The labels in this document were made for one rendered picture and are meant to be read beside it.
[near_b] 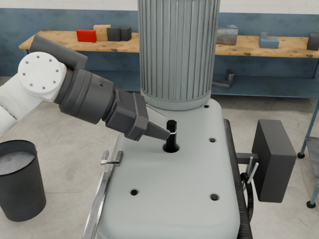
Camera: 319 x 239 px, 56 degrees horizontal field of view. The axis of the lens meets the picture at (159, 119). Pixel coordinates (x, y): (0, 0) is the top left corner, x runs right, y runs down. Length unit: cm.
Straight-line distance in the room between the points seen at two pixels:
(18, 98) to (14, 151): 255
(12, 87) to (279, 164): 76
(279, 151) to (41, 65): 72
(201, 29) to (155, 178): 35
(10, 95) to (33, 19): 486
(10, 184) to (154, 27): 229
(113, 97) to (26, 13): 494
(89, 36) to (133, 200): 409
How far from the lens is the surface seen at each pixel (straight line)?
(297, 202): 335
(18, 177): 277
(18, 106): 59
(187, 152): 64
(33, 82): 50
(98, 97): 53
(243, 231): 63
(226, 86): 463
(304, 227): 316
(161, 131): 58
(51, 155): 380
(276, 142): 101
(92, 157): 364
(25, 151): 310
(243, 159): 106
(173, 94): 76
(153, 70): 75
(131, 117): 55
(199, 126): 72
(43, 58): 51
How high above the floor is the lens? 230
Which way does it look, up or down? 33 degrees down
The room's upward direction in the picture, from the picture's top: straight up
